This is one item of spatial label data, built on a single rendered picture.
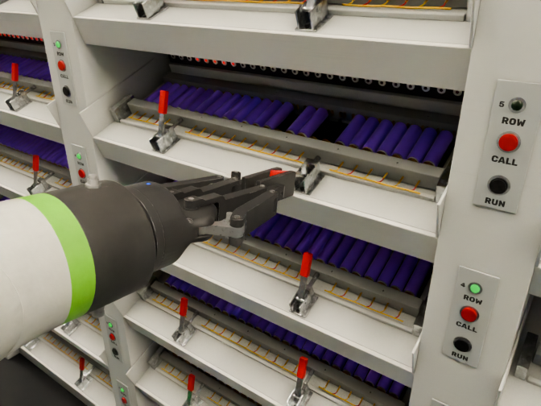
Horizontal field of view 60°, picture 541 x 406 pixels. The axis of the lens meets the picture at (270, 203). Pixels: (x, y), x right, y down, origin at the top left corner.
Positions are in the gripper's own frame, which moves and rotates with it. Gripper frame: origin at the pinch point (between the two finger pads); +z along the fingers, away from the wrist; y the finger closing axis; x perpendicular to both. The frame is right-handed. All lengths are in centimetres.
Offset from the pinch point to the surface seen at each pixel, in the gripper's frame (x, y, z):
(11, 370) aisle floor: -93, -107, 18
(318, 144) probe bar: 3.2, -1.0, 12.5
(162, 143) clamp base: -0.8, -25.7, 7.4
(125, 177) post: -11.4, -42.7, 13.6
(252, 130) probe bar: 3.1, -12.1, 12.3
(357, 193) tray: -1.2, 6.8, 9.6
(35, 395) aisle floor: -93, -91, 17
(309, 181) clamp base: -0.7, 0.9, 7.7
